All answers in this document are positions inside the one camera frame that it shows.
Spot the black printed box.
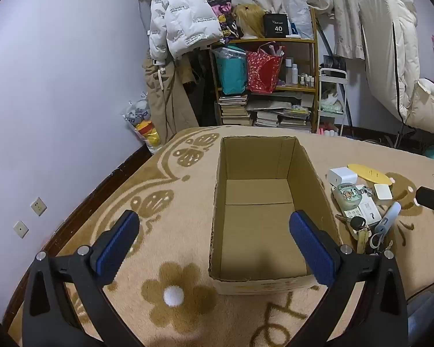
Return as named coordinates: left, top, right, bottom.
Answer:
left=263, top=12, right=289, bottom=38

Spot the tan printed tote bag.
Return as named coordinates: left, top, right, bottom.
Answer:
left=176, top=56, right=196, bottom=84

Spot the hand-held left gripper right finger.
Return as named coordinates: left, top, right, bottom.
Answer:
left=288, top=210, right=409, bottom=347

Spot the teal shopping bag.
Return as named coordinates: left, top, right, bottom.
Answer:
left=216, top=47, right=247, bottom=95

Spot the white metal cart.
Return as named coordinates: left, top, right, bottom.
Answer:
left=316, top=68, right=350, bottom=136

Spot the black printed bag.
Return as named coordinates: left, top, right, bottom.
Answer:
left=322, top=55, right=348, bottom=71

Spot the clear bag of plush toys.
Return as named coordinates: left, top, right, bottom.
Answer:
left=122, top=92, right=161, bottom=154

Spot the blonde wig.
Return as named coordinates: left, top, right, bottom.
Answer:
left=232, top=3, right=266, bottom=40

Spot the clear plastic bag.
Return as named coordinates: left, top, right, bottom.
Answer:
left=283, top=0, right=313, bottom=40

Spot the key bunch with brass tag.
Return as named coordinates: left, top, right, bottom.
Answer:
left=336, top=213, right=370, bottom=254

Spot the large white wall charger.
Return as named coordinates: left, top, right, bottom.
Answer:
left=326, top=167, right=358, bottom=189

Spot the cream padded folding chair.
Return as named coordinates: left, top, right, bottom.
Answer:
left=358, top=0, right=434, bottom=140

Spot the messy pile of books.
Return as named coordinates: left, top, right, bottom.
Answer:
left=247, top=92, right=313, bottom=132

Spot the white remote control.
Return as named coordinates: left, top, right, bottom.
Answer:
left=333, top=184, right=382, bottom=226

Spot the yellow oval lid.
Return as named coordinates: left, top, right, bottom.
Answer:
left=347, top=164, right=393, bottom=189

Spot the black cable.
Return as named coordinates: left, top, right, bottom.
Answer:
left=407, top=278, right=434, bottom=300

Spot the white wall socket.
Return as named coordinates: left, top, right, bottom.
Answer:
left=30, top=197, right=47, bottom=217
left=14, top=220, right=30, bottom=239

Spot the beige hanging coat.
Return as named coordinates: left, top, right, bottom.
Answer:
left=143, top=58, right=199, bottom=145

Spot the brown cardboard box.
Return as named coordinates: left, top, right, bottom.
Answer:
left=208, top=135, right=344, bottom=296

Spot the black hanging garment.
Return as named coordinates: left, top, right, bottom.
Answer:
left=183, top=49, right=218, bottom=127

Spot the wooden shelf rack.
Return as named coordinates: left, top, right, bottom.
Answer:
left=208, top=7, right=319, bottom=134

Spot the red patterned gift bag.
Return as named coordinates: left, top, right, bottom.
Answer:
left=246, top=42, right=286, bottom=94

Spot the neat stack of books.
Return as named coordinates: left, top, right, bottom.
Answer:
left=218, top=94, right=252, bottom=126

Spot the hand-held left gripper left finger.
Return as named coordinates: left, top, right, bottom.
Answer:
left=22, top=210, right=141, bottom=347

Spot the light blue handheld device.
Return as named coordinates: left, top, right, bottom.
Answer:
left=374, top=202, right=402, bottom=236

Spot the black pink printed cloth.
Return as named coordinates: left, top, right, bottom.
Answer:
left=208, top=0, right=239, bottom=42

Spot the white printed puffer jacket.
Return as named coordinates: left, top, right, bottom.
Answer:
left=148, top=0, right=225, bottom=64

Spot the small white wall charger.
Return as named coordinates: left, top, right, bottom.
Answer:
left=374, top=184, right=393, bottom=200

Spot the grey blue cloth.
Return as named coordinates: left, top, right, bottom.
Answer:
left=407, top=289, right=434, bottom=347

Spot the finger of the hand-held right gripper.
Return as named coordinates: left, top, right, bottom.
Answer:
left=415, top=187, right=434, bottom=211

